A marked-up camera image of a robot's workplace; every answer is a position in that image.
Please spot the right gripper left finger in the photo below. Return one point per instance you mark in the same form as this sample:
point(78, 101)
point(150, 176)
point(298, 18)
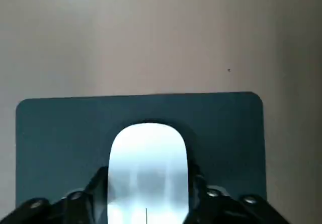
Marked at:
point(63, 211)

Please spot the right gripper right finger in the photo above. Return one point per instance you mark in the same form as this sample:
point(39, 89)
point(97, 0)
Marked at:
point(226, 209)

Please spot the white computer mouse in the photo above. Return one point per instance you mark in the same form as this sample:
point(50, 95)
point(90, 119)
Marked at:
point(148, 153)

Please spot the black mouse pad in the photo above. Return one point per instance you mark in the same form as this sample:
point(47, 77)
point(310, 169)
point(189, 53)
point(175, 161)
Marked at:
point(63, 133)

